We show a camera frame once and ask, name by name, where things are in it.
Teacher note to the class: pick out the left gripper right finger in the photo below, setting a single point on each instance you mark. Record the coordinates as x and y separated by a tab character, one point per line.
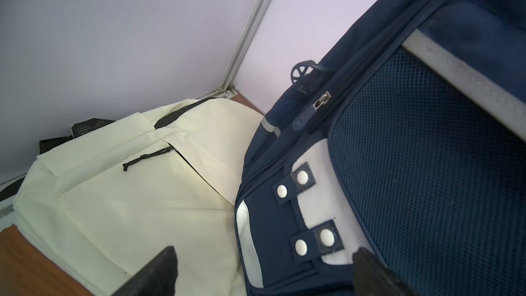
371	277

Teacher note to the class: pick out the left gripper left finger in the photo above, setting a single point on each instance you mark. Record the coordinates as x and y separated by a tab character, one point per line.
157	278

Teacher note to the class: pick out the cream white backpack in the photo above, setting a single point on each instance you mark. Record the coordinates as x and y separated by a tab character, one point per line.
103	205

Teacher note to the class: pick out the navy blue backpack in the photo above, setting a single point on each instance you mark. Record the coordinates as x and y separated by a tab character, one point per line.
408	139

